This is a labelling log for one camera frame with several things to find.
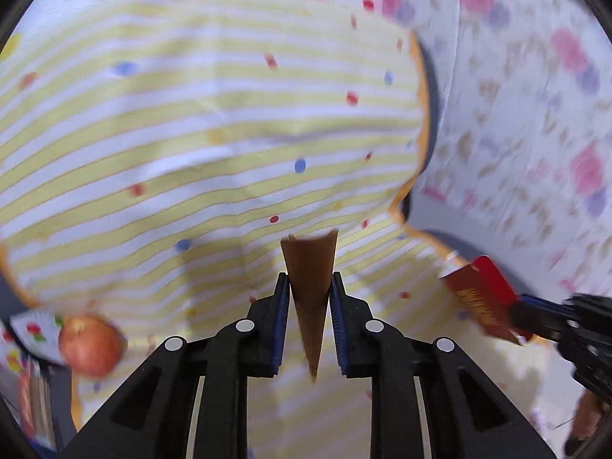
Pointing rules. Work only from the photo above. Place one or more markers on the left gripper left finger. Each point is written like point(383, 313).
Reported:
point(189, 399)

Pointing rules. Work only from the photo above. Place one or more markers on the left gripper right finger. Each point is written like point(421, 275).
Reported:
point(429, 399)

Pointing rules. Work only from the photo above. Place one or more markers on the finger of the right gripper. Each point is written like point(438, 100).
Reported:
point(538, 317)

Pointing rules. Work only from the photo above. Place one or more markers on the red paper box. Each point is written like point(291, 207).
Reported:
point(486, 294)

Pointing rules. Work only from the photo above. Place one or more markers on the brown paper cone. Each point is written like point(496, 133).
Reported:
point(309, 263)

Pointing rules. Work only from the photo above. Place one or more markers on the person's right hand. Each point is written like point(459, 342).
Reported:
point(589, 412)

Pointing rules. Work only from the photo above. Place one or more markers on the red apple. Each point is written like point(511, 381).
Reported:
point(90, 346)

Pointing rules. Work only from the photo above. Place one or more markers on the stack of books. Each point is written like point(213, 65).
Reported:
point(34, 398)

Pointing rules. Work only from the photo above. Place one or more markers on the yellow striped chair cover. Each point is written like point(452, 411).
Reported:
point(155, 153)

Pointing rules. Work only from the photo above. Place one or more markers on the floral pattern wall sheet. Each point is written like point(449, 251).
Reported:
point(521, 165)

